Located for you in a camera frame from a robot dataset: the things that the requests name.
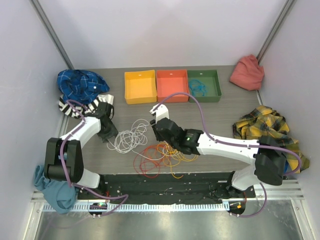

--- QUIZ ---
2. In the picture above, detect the white cable bundle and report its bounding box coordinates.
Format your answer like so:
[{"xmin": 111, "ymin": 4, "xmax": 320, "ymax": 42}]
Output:
[{"xmin": 106, "ymin": 118, "xmax": 151, "ymax": 154}]

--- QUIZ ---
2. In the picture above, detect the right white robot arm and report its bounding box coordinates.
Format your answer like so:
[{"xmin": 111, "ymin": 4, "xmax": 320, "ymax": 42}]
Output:
[{"xmin": 150, "ymin": 117, "xmax": 286, "ymax": 199}]

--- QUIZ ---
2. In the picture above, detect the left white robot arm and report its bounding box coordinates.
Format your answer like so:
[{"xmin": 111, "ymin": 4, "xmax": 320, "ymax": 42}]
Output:
[{"xmin": 43, "ymin": 102, "xmax": 119, "ymax": 200}]

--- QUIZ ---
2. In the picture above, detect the black white striped cloth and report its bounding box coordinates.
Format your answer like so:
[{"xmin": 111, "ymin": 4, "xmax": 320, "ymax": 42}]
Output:
[{"xmin": 58, "ymin": 94, "xmax": 114, "ymax": 119}]

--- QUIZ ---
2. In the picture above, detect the blue plaid cloth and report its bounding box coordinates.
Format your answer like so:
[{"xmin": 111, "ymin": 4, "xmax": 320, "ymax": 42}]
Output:
[{"xmin": 57, "ymin": 69, "xmax": 110, "ymax": 105}]

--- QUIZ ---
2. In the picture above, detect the yellow plastic bin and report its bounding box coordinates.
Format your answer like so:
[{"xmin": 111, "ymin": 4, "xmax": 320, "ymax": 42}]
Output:
[{"xmin": 124, "ymin": 69, "xmax": 157, "ymax": 105}]

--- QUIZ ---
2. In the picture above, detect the red plastic bin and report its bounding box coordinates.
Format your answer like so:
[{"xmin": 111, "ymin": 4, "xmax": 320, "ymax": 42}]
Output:
[{"xmin": 156, "ymin": 69, "xmax": 189, "ymax": 103}]

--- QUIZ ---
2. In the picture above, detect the green plastic bin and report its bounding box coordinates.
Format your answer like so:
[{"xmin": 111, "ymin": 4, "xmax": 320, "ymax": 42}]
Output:
[{"xmin": 187, "ymin": 69, "xmax": 222, "ymax": 103}]

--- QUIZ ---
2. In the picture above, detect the teal cloth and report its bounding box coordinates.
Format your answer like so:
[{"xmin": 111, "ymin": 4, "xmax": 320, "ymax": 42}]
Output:
[{"xmin": 33, "ymin": 165, "xmax": 78, "ymax": 214}]

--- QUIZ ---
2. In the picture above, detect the yellow plaid shirt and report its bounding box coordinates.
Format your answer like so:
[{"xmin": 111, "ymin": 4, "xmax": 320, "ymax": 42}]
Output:
[{"xmin": 232, "ymin": 105, "xmax": 310, "ymax": 173}]

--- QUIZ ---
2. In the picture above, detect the pink cloth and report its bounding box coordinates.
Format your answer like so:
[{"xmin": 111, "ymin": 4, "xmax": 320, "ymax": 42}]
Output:
[{"xmin": 229, "ymin": 54, "xmax": 265, "ymax": 91}]

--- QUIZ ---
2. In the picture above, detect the orange cable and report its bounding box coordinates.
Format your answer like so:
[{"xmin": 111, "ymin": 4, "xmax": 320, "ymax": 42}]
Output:
[{"xmin": 154, "ymin": 143, "xmax": 185, "ymax": 180}]

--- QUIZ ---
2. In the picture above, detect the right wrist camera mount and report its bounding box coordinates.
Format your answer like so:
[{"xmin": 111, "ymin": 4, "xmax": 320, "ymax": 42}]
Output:
[{"xmin": 149, "ymin": 104, "xmax": 170, "ymax": 123}]

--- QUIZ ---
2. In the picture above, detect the red cable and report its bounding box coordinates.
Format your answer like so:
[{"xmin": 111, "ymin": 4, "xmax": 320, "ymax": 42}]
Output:
[{"xmin": 133, "ymin": 146, "xmax": 162, "ymax": 179}]

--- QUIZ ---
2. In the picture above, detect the blue cable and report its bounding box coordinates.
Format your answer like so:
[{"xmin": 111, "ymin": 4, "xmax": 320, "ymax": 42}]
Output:
[{"xmin": 188, "ymin": 78, "xmax": 208, "ymax": 98}]

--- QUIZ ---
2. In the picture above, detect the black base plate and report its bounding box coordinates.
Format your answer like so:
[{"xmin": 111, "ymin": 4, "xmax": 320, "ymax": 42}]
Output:
[{"xmin": 77, "ymin": 171, "xmax": 256, "ymax": 205}]

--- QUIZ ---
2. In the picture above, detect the white slotted cable duct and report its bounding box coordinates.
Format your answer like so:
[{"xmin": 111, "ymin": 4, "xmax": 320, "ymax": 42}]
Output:
[{"xmin": 42, "ymin": 201, "xmax": 231, "ymax": 213}]

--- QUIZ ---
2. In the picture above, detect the left aluminium frame post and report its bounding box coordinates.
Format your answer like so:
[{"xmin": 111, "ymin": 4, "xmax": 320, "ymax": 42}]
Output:
[{"xmin": 29, "ymin": 0, "xmax": 75, "ymax": 70}]

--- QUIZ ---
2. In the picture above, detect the aluminium frame post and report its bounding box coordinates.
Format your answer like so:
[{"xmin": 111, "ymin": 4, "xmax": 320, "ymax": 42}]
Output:
[
  {"xmin": 29, "ymin": 0, "xmax": 75, "ymax": 70},
  {"xmin": 256, "ymin": 0, "xmax": 297, "ymax": 64}
]

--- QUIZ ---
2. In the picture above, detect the right aluminium frame post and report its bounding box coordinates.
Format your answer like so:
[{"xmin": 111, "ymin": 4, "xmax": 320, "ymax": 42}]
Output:
[{"xmin": 256, "ymin": 0, "xmax": 297, "ymax": 64}]

